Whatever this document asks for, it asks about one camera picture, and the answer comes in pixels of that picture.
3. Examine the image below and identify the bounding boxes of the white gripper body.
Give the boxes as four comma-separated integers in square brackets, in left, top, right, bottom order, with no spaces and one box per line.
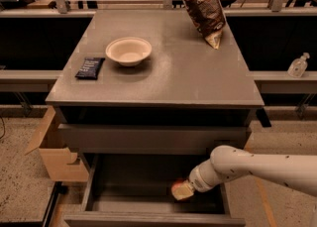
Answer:
[189,160,220,192]

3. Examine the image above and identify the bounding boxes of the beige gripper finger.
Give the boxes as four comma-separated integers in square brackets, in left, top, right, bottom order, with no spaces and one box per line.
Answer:
[171,180,195,200]

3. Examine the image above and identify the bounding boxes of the red apple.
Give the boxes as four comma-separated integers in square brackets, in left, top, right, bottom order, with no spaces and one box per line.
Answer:
[171,179,185,188]

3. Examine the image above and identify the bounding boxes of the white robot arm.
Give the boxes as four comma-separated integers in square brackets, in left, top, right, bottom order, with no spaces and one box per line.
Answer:
[171,145,317,200]

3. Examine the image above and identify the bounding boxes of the open grey middle drawer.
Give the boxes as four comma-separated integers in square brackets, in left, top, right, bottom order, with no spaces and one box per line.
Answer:
[64,155,245,227]

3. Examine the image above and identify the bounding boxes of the grey drawer cabinet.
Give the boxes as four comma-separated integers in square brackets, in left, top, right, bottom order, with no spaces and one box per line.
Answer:
[45,8,265,227]

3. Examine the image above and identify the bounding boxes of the grey top drawer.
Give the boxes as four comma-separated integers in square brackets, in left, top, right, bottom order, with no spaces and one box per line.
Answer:
[58,124,250,155]

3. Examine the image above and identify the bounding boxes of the cardboard box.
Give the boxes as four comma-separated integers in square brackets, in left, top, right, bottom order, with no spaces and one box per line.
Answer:
[25,106,89,182]

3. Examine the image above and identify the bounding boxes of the clear sanitizer bottle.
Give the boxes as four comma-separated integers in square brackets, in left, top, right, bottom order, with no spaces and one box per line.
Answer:
[287,53,310,78]

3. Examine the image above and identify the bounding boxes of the white paper bowl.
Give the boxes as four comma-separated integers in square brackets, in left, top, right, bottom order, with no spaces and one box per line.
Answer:
[105,37,152,66]

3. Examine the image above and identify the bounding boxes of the dark blue snack packet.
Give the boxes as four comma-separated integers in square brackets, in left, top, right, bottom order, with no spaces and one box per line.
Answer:
[75,57,105,80]

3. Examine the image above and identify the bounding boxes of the brown chip bag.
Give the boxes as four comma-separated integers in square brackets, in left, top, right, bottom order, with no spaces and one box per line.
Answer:
[182,0,226,50]

